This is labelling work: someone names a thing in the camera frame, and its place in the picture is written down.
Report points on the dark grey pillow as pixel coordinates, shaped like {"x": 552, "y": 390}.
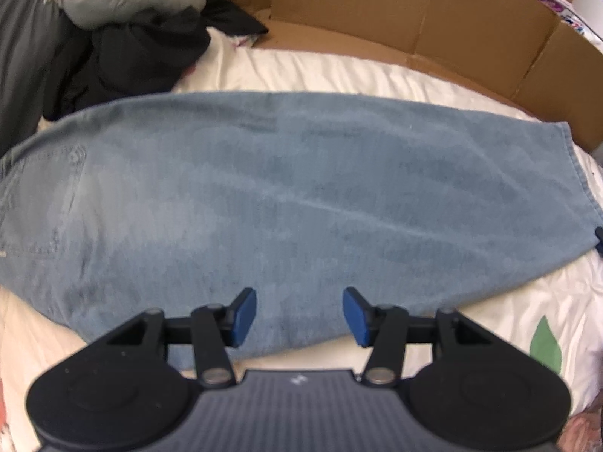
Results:
{"x": 32, "y": 31}

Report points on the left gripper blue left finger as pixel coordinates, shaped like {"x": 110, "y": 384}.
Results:
{"x": 215, "y": 328}

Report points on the brown cardboard sheet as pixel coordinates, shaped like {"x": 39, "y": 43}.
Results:
{"x": 516, "y": 51}

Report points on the black garment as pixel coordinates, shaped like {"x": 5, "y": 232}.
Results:
{"x": 148, "y": 55}

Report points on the light blue denim pants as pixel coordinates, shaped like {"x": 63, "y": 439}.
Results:
{"x": 179, "y": 200}

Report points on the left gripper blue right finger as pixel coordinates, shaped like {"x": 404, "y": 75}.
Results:
{"x": 383, "y": 329}

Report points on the pink white bottle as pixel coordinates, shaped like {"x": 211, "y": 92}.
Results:
{"x": 566, "y": 12}

